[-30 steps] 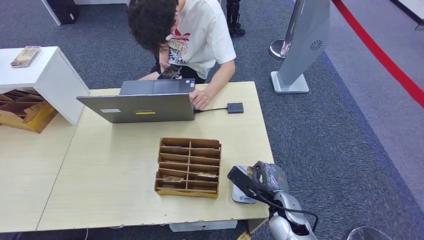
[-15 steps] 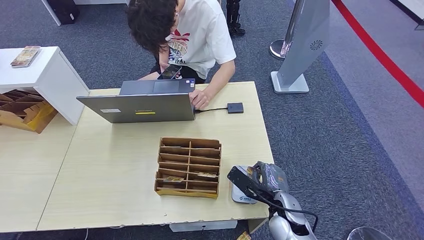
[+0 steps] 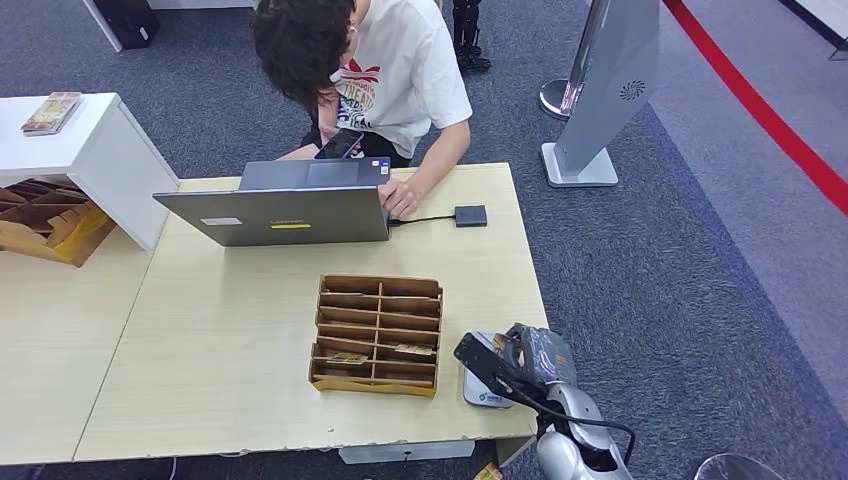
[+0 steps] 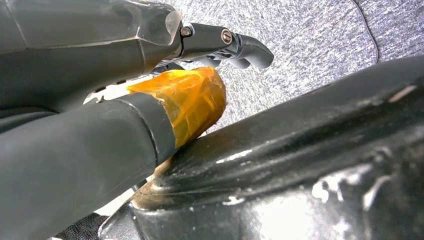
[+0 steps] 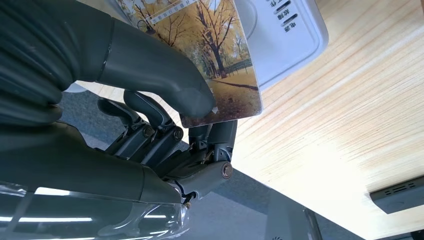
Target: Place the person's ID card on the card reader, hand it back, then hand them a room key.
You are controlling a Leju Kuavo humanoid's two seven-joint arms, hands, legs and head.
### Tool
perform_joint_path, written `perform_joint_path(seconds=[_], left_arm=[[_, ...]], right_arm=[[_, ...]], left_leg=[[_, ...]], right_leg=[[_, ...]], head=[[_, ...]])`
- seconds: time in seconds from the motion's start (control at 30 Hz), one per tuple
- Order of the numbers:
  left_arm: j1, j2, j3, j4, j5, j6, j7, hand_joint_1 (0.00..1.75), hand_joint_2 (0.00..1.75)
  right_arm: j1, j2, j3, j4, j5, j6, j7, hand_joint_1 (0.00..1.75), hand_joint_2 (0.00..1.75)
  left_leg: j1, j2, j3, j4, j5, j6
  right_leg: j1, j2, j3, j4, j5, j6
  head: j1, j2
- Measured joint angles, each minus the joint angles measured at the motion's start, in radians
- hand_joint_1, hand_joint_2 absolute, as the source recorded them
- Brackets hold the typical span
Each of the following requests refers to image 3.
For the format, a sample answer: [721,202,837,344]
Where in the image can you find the brown cardboard organiser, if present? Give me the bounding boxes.
[0,177,119,268]

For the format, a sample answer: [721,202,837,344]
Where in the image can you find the chrome stanchion post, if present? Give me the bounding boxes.
[539,0,611,122]

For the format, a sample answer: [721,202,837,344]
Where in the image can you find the black USB cable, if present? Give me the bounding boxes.
[389,213,457,228]

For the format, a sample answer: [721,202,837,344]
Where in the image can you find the brown slotted card tray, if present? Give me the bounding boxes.
[307,274,444,399]

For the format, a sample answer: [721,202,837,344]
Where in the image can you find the white platform with dark edge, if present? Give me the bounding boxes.
[778,0,848,51]

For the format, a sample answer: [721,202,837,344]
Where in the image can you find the black square USB box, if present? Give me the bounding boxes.
[454,204,488,229]

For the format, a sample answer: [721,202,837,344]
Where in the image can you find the white box riser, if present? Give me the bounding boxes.
[0,92,181,252]

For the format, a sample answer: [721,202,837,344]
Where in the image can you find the person's left hand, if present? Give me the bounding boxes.
[377,177,425,221]

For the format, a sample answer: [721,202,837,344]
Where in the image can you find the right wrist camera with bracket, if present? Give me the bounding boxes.
[453,331,528,402]

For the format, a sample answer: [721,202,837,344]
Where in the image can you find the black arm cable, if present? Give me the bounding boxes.
[495,376,637,466]

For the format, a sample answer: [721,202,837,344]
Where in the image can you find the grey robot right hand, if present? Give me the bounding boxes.
[491,322,578,390]

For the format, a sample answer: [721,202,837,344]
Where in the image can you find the wooden table leg panel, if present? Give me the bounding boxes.
[495,435,539,468]

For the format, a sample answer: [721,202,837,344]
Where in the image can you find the brown patterned booklet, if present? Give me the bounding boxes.
[21,91,83,137]

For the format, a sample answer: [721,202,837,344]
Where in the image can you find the white card reader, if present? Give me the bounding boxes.
[461,331,517,410]

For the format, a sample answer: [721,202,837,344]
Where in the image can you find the grey metal table beam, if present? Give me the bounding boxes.
[339,439,476,465]

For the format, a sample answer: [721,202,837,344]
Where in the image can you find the silver kiosk stand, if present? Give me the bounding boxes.
[541,0,662,189]

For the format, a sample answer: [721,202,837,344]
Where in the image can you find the translucent grey round object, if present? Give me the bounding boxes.
[693,453,790,480]

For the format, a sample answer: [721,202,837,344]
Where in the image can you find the black robot legs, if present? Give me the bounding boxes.
[452,0,493,73]

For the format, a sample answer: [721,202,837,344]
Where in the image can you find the person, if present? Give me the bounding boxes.
[251,0,475,221]

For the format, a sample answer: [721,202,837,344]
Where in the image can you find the black smartphone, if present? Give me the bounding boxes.
[314,127,366,160]

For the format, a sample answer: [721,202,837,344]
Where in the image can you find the grey laptop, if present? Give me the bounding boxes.
[152,156,393,248]

